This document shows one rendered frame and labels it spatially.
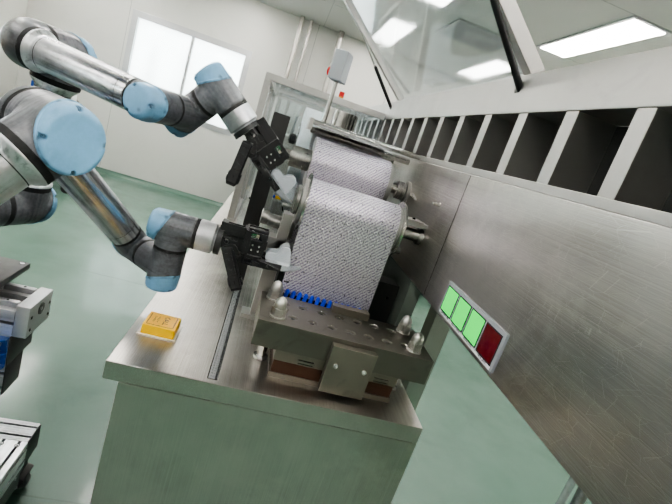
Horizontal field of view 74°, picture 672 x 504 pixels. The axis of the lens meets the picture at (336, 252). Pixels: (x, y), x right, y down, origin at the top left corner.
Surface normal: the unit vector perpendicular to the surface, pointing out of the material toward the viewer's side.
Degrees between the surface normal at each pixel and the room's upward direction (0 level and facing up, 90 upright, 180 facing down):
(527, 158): 90
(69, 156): 85
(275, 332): 90
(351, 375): 90
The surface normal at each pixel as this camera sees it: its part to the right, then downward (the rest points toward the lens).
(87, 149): 0.85, 0.30
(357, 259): 0.11, 0.28
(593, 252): -0.94, -0.27
